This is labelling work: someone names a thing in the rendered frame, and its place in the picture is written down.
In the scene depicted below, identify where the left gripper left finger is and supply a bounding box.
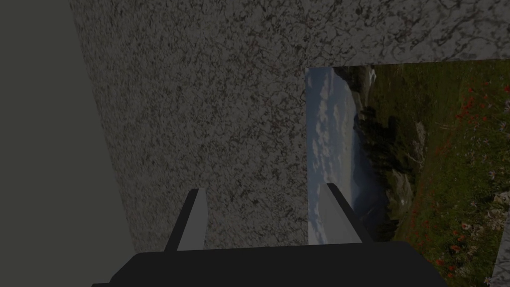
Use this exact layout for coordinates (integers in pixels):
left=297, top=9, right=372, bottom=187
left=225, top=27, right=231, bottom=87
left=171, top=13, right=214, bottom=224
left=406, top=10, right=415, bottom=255
left=164, top=188, right=208, bottom=252

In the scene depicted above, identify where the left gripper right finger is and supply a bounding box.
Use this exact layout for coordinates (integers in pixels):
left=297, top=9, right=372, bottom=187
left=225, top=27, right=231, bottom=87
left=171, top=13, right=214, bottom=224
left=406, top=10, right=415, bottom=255
left=320, top=183, right=374, bottom=245

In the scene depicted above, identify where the landscape view window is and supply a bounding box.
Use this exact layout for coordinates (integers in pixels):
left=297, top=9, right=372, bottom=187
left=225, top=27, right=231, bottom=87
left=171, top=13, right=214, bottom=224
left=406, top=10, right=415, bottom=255
left=304, top=59, right=510, bottom=287

